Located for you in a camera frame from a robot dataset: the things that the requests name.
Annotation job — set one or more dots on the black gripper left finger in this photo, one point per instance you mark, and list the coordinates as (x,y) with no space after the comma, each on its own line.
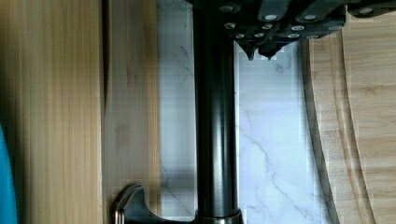
(240,20)

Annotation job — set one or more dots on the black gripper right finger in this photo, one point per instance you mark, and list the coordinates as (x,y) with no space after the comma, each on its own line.
(287,21)

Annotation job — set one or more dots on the wooden drawer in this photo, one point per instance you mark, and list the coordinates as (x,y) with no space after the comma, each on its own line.
(131,135)

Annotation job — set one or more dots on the round wooden cutting board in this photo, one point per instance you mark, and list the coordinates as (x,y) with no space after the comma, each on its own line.
(349,86)

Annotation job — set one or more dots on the blue round plate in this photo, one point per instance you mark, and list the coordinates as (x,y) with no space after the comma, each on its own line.
(8,208)

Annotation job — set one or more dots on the black drawer handle bar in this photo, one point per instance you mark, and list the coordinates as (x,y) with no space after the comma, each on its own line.
(215,136)

